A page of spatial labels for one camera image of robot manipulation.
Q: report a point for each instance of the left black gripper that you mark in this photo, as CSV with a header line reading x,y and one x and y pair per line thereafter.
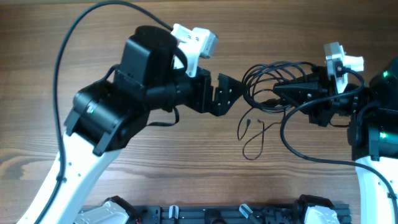
x,y
203,103

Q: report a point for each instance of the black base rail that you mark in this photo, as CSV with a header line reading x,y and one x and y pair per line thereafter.
x,y
306,209

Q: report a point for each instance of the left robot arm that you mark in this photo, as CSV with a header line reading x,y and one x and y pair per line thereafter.
x,y
158,70

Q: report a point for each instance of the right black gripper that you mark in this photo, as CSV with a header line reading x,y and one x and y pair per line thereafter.
x,y
296,92

